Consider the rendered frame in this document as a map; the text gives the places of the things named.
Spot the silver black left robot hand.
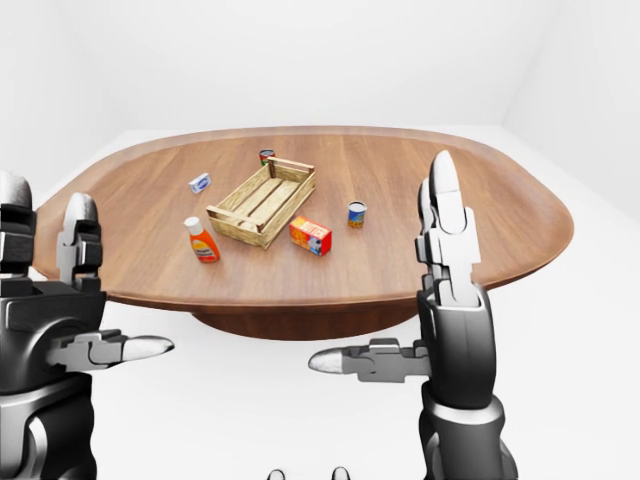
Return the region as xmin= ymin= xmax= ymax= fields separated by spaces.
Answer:
xmin=0 ymin=169 xmax=175 ymax=401

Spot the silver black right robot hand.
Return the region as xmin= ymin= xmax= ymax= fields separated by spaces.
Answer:
xmin=308 ymin=149 xmax=501 ymax=409

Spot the orange red butter box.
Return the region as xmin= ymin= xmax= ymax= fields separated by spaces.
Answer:
xmin=288 ymin=215 xmax=333 ymax=257

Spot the wooden slat tray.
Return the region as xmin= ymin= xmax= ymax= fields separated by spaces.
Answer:
xmin=205 ymin=156 xmax=318 ymax=250

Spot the orange bottle with white cap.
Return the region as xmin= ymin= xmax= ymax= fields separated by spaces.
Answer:
xmin=183 ymin=216 xmax=222 ymax=265

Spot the blue yellow tin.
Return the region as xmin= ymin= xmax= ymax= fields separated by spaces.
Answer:
xmin=347 ymin=201 xmax=369 ymax=230

